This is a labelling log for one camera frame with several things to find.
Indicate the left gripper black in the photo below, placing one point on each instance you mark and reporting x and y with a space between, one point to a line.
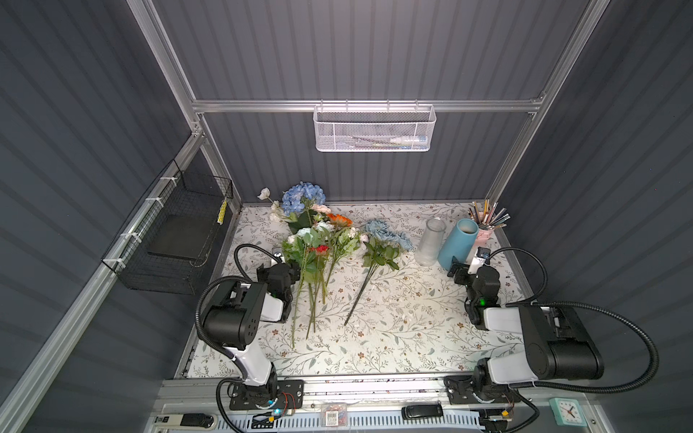
287 275

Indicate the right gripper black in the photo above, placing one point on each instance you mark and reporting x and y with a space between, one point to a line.
462 275

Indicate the white pink flower bunch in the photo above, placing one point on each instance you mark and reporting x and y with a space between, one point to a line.
295 250

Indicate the red gerbera flower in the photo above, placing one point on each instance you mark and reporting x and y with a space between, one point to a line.
315 276

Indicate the clear glass vase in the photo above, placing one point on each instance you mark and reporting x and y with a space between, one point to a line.
428 249

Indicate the dusty blue rose bunch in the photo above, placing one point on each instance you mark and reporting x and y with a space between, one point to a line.
383 249

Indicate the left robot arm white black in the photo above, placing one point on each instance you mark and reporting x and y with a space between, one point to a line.
227 319

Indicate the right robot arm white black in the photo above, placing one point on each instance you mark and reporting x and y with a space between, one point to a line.
558 352

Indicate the teal ceramic vase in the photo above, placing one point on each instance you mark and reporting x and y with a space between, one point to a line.
458 243

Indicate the pink pencil cup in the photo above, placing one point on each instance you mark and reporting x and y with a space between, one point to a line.
484 235

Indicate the blue hydrangea flower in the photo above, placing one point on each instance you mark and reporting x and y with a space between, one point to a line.
298 206

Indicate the orange gerbera flower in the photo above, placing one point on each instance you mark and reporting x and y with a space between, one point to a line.
341 243

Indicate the floral patterned table mat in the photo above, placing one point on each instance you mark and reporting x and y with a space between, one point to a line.
407 321

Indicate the black remote device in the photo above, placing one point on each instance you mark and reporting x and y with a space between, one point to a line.
420 411

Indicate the teal small clock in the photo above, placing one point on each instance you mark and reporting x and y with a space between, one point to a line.
567 413

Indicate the white marker in basket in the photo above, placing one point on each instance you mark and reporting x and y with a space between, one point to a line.
404 142

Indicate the white power strip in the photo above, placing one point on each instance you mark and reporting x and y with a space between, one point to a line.
186 421

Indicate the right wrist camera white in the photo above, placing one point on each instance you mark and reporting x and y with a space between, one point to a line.
479 259

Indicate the black wire basket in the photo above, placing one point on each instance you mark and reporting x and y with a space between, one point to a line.
174 243

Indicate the white wire mesh basket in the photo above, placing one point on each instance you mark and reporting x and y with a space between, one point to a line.
335 124

